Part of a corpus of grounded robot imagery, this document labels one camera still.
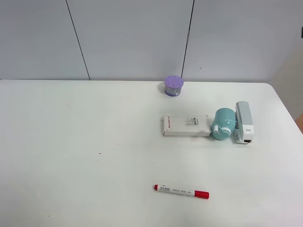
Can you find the white rectangular cardboard box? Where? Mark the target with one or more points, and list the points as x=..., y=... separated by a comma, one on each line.
x=186, y=126

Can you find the white grey stapler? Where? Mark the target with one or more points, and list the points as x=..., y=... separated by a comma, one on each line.
x=244, y=128

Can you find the red white marker pen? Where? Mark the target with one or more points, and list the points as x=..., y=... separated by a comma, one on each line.
x=183, y=192

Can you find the purple lidded round container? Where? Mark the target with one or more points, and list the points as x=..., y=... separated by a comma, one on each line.
x=173, y=85

